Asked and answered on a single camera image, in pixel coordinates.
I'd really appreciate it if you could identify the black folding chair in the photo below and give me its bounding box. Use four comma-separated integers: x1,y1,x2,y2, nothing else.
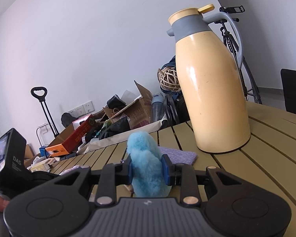
280,69,296,114

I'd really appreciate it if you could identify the blue fluffy toy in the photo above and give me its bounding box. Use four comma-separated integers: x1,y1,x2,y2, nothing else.
127,132,171,198

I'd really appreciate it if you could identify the blue water bottle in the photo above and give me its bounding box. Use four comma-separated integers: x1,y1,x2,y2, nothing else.
151,93,165,122

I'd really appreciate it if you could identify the purple fluffy toy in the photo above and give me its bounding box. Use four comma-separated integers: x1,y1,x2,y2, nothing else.
59,165,83,176

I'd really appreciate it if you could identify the wicker rattan ball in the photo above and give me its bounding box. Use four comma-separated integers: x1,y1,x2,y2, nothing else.
157,66,181,92

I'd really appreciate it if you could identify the orange red box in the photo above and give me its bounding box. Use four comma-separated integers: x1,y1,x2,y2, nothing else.
45,114,96,157

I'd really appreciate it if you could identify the open cardboard box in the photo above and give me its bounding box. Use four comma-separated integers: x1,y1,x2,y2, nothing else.
103,81,153,130

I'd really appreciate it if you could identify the yellow thermos jug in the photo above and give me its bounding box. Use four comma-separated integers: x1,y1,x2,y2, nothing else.
167,4,251,153

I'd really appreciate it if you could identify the black camera tripod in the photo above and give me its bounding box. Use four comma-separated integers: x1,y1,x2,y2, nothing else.
213,4,263,105

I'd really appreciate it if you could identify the purple burlap pouch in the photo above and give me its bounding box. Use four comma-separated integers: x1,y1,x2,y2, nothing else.
159,147,197,165

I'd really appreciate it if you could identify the black trolley handle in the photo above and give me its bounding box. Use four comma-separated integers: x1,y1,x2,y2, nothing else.
30,87,59,137

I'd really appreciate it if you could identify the blue fabric bag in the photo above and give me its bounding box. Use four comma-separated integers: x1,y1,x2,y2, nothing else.
160,56,176,94

